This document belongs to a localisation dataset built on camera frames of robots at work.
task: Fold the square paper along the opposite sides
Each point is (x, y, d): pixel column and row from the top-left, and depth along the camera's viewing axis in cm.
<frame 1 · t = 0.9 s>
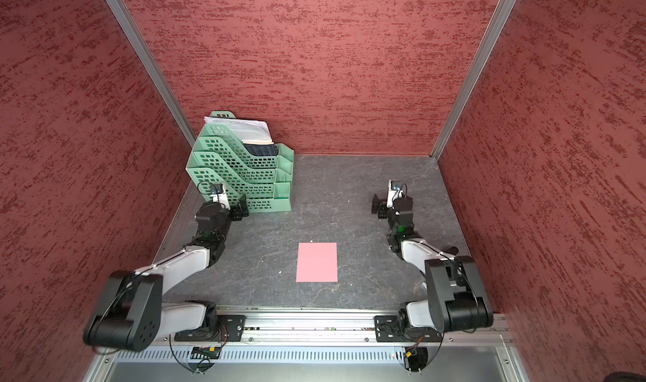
left hand: (231, 199, 89), fingers open
right hand: (386, 196, 91), fingers open
pink square paper: (317, 262, 90), on the table
green plastic file organizer: (266, 181, 112), on the table
white papers in organizer: (249, 131, 99), point 25 cm above the table
dark folder in organizer: (261, 150, 108), point 14 cm above the table

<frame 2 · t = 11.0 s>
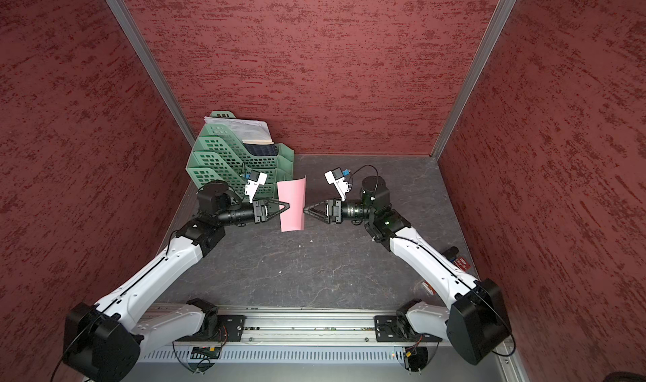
left hand: (286, 212, 70), fingers closed
right hand: (306, 216, 67), fingers open
pink square paper: (293, 193, 71), point 32 cm above the table
the other named things where they were.

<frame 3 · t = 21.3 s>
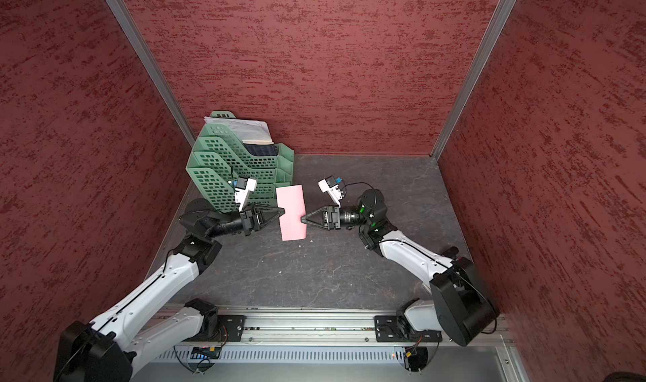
left hand: (281, 217, 65), fingers closed
right hand: (301, 226, 66), fingers open
pink square paper: (292, 198, 67), point 34 cm above the table
the other named things where they were.

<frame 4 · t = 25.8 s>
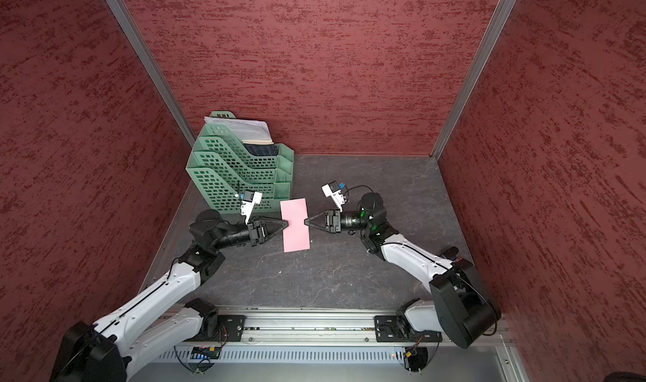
left hand: (285, 229, 68), fingers open
right hand: (305, 227, 69), fingers closed
pink square paper: (296, 236, 69), point 25 cm above the table
the other named things where they were.

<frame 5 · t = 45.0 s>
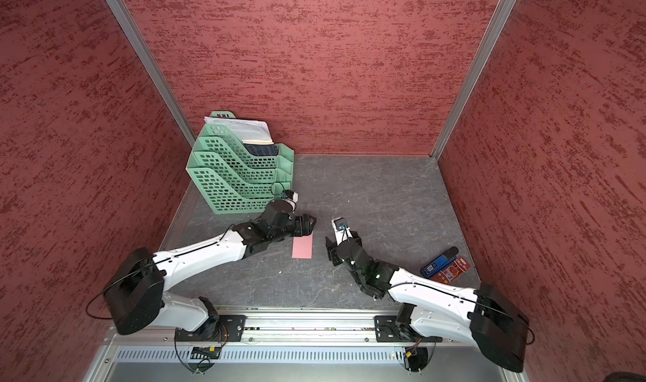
left hand: (305, 224, 84), fingers open
right hand: (334, 239, 82), fingers open
pink square paper: (303, 246, 91), point 2 cm above the table
red small box: (456, 269, 87), point 2 cm above the table
the other named things where they were.

